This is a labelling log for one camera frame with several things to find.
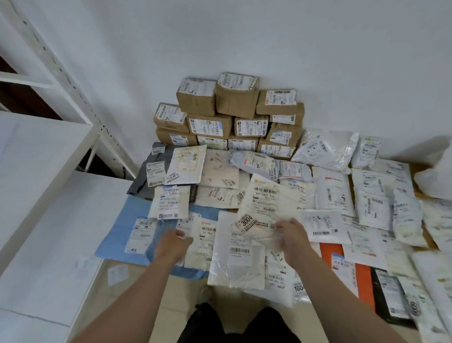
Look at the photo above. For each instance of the large white plastic bag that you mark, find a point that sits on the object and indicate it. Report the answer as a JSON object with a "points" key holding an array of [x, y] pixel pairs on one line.
{"points": [[436, 176]]}

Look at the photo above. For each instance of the person's right forearm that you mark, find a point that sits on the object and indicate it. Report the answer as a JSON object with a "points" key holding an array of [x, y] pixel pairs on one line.
{"points": [[342, 300]]}

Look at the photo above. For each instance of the glossy white pouch small label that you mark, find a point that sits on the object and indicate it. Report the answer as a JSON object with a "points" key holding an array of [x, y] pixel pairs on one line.
{"points": [[370, 182]]}

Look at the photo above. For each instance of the person's black trousers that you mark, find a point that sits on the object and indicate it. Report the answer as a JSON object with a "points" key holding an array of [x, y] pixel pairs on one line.
{"points": [[205, 325]]}

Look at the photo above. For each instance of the small white pouch tagged corner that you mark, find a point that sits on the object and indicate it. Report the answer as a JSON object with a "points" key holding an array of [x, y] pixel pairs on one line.
{"points": [[420, 307]]}

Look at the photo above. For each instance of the blue plastic mailer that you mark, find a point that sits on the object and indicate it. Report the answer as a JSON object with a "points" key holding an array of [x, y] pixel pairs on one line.
{"points": [[194, 272]]}

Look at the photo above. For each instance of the white printed label sticker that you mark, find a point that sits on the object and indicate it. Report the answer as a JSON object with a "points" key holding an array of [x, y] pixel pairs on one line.
{"points": [[84, 265]]}

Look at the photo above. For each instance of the person's left hand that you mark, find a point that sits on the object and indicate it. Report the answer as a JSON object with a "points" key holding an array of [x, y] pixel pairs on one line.
{"points": [[173, 247]]}

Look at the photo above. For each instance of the orange mailer envelope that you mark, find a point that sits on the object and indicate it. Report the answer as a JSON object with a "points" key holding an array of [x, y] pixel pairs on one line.
{"points": [[365, 282]]}

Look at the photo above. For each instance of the cream pouch blue edged label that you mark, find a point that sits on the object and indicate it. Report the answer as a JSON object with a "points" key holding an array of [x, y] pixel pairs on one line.
{"points": [[438, 222]]}

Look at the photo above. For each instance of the white padded packet red strip label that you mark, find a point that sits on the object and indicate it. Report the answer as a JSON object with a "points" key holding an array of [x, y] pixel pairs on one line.
{"points": [[363, 244]]}

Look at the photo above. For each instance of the person's grey shoe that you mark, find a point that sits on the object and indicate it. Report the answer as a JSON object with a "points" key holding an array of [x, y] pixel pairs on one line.
{"points": [[205, 297]]}

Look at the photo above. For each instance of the white metal shelf rack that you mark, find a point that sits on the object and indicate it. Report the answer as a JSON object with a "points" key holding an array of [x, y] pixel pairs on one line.
{"points": [[42, 176]]}

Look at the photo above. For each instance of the black bubble mailer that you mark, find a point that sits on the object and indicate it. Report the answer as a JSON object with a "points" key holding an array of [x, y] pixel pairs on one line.
{"points": [[376, 300]]}

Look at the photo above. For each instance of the INS BAHA cardboard box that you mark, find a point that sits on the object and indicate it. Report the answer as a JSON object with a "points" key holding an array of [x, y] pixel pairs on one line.
{"points": [[166, 136]]}

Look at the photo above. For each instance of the white mailer red square logo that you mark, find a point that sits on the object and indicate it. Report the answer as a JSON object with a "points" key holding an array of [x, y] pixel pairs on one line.
{"points": [[333, 192]]}

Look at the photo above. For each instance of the light blue-grey soft parcel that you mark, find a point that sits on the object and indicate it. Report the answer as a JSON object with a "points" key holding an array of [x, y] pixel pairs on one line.
{"points": [[254, 164]]}

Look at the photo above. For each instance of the grey poly mailer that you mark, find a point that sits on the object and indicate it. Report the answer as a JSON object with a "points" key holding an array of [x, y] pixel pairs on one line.
{"points": [[141, 187]]}

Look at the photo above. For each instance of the small clear pouch yellow logo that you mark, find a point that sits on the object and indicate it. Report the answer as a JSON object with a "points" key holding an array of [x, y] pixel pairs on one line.
{"points": [[367, 152]]}

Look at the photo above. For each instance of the white pouch yellow framed label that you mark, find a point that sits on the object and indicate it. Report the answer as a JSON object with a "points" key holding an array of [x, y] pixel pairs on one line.
{"points": [[185, 164]]}

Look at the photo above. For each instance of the long white pouch yellow logo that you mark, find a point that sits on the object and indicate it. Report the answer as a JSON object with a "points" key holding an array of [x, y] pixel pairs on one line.
{"points": [[438, 279]]}

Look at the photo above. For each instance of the cream mailer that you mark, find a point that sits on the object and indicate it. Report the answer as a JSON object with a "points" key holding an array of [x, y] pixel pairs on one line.
{"points": [[219, 168]]}

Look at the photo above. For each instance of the person's right hand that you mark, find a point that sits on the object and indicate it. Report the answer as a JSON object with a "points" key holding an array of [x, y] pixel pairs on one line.
{"points": [[296, 244]]}

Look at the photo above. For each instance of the wooden table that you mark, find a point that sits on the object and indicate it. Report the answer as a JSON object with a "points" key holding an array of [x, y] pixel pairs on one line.
{"points": [[420, 166]]}

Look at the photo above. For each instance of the white pouch wide barcode label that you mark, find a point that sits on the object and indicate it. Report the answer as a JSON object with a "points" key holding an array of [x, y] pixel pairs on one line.
{"points": [[169, 203]]}

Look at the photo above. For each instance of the white bubble packet barcode label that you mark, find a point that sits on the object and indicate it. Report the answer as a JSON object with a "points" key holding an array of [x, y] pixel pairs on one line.
{"points": [[325, 226]]}

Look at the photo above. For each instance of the white pouch long label strip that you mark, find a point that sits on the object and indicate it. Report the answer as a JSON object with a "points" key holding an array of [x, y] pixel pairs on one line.
{"points": [[300, 289]]}

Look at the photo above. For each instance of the tall brown box double label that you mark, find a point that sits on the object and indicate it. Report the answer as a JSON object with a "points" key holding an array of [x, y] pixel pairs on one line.
{"points": [[212, 143]]}

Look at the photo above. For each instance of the small white pouch square label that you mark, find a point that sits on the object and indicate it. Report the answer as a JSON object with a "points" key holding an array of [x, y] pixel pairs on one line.
{"points": [[307, 194]]}

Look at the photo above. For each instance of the brown box large label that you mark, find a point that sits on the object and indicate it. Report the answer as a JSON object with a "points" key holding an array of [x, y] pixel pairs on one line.
{"points": [[169, 116]]}

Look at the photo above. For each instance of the brown box white barcode label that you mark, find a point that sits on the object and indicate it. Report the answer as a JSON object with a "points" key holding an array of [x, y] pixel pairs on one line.
{"points": [[279, 99]]}

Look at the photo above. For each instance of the puffy clear white parcel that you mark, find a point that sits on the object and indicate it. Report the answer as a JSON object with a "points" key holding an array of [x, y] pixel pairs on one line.
{"points": [[325, 148]]}

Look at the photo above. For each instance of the large white pouch orange logo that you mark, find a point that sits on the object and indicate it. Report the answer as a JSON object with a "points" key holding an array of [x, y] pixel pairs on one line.
{"points": [[265, 201]]}

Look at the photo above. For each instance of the person's left forearm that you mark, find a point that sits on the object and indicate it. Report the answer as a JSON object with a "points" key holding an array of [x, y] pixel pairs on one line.
{"points": [[130, 304]]}

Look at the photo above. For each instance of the stack of cardboard boxes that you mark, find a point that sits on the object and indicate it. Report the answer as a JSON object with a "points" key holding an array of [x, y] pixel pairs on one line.
{"points": [[236, 102]]}

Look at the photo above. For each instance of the white paper label slip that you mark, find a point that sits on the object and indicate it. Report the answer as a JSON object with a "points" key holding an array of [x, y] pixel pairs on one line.
{"points": [[117, 275]]}

